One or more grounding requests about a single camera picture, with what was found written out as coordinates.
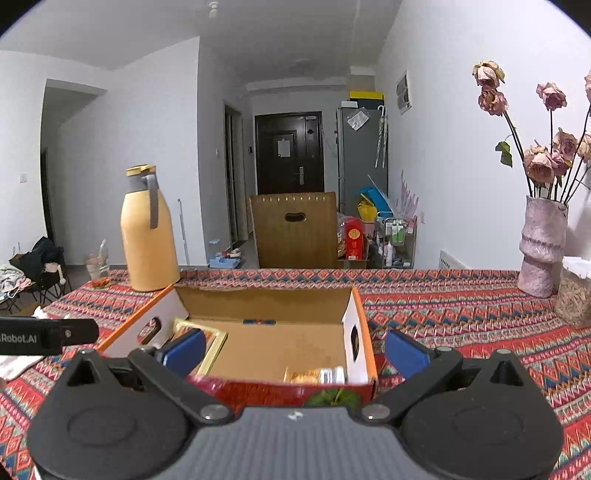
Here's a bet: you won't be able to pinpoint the red gift box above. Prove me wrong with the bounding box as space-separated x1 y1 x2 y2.
345 217 365 261

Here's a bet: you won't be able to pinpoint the white cotton gloves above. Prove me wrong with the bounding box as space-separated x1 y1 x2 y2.
0 304 49 382

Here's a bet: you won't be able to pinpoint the clear plastic food container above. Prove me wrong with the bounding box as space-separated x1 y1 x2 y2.
555 256 591 328

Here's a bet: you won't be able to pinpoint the orange yellow snack packet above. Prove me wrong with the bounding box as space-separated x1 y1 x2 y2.
167 319 228 376

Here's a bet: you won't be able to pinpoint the yellow thermos jug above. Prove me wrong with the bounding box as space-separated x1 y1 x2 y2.
120 164 180 292

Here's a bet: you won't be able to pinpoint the black folding chair with clothes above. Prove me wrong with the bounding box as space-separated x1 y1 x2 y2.
1 237 71 313

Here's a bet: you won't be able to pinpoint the dark entrance door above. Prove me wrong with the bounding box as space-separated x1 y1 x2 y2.
254 112 325 195

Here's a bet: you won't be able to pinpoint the white grey snack bag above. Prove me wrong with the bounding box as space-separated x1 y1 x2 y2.
283 366 346 385

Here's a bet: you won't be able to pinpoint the drinking glass with straw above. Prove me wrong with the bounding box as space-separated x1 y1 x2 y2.
85 239 110 288

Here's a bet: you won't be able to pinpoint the dried pink rose bouquet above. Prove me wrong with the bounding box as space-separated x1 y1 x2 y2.
471 59 591 204

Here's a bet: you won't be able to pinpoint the wire storage cart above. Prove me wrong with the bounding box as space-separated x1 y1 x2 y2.
374 216 417 270

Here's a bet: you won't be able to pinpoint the wall electrical panel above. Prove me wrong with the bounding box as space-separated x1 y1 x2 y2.
396 71 412 115

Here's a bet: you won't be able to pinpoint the red cardboard pumpkin box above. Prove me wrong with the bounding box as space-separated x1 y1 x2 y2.
98 285 378 411

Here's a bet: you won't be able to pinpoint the grey refrigerator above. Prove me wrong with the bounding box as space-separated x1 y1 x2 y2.
337 107 389 216

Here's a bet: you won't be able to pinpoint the patterned red tablecloth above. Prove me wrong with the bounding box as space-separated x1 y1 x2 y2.
1 269 590 479

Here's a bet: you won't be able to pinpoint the yellow box on refrigerator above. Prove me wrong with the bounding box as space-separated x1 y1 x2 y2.
349 90 385 101

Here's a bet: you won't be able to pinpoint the pink textured vase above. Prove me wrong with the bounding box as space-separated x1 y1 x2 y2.
518 196 568 298

